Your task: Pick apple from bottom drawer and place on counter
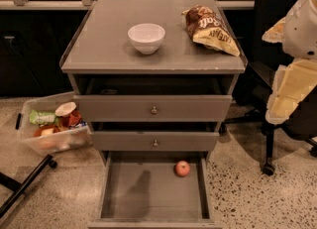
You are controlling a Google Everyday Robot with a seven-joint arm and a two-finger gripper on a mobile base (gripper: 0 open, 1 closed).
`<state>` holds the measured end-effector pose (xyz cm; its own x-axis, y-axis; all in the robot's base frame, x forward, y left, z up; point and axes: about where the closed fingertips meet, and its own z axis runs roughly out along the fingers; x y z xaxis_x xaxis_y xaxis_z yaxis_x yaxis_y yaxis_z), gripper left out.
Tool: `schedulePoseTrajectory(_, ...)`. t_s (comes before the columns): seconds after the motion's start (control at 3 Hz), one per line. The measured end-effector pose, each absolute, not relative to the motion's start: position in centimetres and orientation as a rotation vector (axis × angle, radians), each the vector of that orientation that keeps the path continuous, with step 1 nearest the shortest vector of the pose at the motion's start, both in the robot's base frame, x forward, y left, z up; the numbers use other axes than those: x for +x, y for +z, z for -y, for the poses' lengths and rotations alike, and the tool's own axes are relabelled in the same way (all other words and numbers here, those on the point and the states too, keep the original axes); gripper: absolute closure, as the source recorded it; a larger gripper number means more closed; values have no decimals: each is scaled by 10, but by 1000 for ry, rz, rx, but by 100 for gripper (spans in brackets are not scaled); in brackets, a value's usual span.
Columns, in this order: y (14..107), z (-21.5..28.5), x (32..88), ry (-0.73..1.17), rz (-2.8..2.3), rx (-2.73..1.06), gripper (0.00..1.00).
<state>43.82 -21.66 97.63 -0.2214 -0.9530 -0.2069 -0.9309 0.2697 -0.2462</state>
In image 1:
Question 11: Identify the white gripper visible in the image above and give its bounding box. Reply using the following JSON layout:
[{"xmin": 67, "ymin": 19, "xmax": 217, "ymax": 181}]
[{"xmin": 262, "ymin": 0, "xmax": 317, "ymax": 125}]

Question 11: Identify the red apple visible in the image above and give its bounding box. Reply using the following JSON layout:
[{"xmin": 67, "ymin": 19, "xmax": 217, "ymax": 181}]
[{"xmin": 174, "ymin": 161, "xmax": 190, "ymax": 177}]

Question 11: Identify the grey drawer cabinet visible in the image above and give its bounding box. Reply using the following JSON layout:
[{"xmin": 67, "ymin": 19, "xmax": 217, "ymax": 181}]
[{"xmin": 58, "ymin": 0, "xmax": 249, "ymax": 229}]

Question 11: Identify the grey top drawer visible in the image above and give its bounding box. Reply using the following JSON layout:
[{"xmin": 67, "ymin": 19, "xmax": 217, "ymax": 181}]
[{"xmin": 74, "ymin": 75, "xmax": 232, "ymax": 122}]

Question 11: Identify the grey drawer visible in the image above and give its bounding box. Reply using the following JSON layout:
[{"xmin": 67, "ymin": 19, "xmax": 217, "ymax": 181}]
[
  {"xmin": 91, "ymin": 122, "xmax": 219, "ymax": 152},
  {"xmin": 88, "ymin": 151, "xmax": 222, "ymax": 229},
  {"xmin": 74, "ymin": 75, "xmax": 232, "ymax": 122}
]

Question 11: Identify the grey middle drawer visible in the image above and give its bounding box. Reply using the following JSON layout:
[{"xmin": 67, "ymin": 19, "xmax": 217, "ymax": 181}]
[{"xmin": 91, "ymin": 122, "xmax": 219, "ymax": 152}]

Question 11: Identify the grey bottom drawer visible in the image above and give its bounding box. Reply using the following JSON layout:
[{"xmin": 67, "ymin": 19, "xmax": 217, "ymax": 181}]
[{"xmin": 88, "ymin": 151, "xmax": 222, "ymax": 229}]

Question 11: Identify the black office chair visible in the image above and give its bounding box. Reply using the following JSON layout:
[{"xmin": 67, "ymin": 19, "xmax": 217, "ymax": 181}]
[{"xmin": 231, "ymin": 0, "xmax": 317, "ymax": 175}]

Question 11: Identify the brown yellow chip bag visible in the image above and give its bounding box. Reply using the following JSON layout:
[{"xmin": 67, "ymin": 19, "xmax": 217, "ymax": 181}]
[{"xmin": 182, "ymin": 5, "xmax": 240, "ymax": 57}]

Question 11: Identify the white ceramic bowl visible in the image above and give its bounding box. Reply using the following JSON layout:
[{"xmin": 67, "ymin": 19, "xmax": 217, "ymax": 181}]
[{"xmin": 128, "ymin": 23, "xmax": 165, "ymax": 55}]

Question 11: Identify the red cup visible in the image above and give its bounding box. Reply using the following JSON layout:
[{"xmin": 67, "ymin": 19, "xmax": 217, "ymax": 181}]
[{"xmin": 68, "ymin": 110, "xmax": 81, "ymax": 126}]

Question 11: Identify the white round lid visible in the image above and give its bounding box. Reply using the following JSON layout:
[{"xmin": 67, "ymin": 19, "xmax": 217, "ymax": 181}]
[{"xmin": 55, "ymin": 102, "xmax": 76, "ymax": 117}]

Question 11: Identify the clear plastic storage bin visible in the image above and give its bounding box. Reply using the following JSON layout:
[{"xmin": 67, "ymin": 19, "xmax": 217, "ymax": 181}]
[{"xmin": 18, "ymin": 92, "xmax": 92, "ymax": 155}]

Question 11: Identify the green snack packet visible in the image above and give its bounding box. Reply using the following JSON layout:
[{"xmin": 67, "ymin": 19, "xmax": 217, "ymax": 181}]
[{"xmin": 29, "ymin": 110, "xmax": 56, "ymax": 125}]

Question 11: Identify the black chair base leg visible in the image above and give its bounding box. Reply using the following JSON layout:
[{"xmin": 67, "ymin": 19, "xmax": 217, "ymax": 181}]
[{"xmin": 0, "ymin": 155, "xmax": 57, "ymax": 218}]

